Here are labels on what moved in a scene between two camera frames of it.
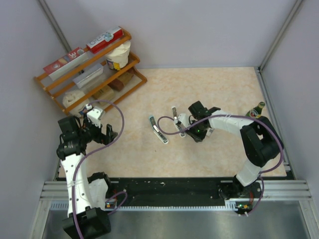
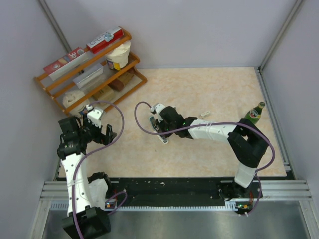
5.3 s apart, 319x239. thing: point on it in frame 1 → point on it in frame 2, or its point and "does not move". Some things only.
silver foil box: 93,72 does not move
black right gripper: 197,138 → 160,125
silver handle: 156,131 does not move
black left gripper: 102,138 does not move
